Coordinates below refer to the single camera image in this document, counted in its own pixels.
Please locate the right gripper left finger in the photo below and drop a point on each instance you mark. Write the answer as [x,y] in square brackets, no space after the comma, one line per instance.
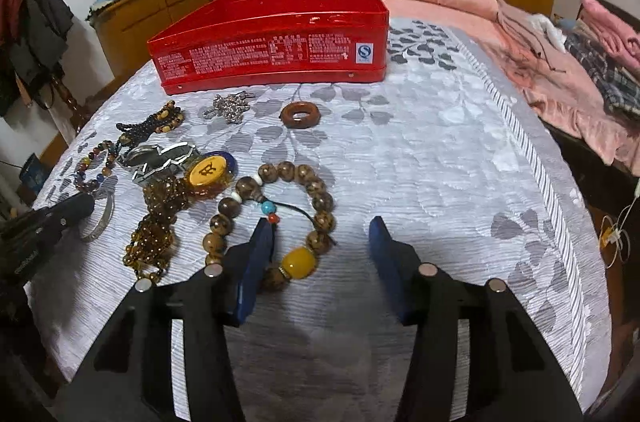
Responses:
[126,375]

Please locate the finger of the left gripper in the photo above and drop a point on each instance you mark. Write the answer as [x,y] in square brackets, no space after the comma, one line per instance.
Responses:
[65,212]

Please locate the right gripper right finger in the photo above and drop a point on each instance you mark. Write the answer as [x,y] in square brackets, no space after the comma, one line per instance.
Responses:
[514,375]

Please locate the silver metal wristwatch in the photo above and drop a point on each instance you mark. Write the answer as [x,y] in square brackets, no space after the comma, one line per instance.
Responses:
[148,164]

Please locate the silver bangle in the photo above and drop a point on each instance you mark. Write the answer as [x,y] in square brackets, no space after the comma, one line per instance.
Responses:
[94,225]

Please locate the wooden coat stand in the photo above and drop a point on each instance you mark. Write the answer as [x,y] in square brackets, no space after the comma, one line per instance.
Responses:
[79,114]

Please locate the dark hanging coats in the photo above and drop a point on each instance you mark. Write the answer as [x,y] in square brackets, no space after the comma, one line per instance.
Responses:
[27,63]

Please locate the yellow amber oval pendant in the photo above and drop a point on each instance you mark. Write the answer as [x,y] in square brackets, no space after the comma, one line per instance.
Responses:
[211,174]

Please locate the red scarf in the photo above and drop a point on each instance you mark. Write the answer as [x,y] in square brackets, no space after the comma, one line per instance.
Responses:
[10,20]

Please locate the white floral bedspread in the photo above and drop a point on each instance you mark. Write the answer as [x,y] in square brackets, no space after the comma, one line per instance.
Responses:
[442,149]

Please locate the pink bed sheet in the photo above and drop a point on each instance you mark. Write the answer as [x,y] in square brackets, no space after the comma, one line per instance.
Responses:
[570,102]

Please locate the plaid folded clothes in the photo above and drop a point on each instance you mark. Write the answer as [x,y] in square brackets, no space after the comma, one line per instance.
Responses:
[611,66]

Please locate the red tin box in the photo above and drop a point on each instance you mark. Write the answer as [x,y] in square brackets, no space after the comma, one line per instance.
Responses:
[232,43]

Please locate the beige garment on bed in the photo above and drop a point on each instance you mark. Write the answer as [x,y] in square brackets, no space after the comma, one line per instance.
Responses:
[535,32]

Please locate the pink folded clothes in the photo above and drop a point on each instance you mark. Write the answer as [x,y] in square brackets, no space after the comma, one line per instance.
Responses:
[625,53]

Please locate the dark headboard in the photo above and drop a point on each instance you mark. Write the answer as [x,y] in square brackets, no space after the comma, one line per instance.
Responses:
[607,4]

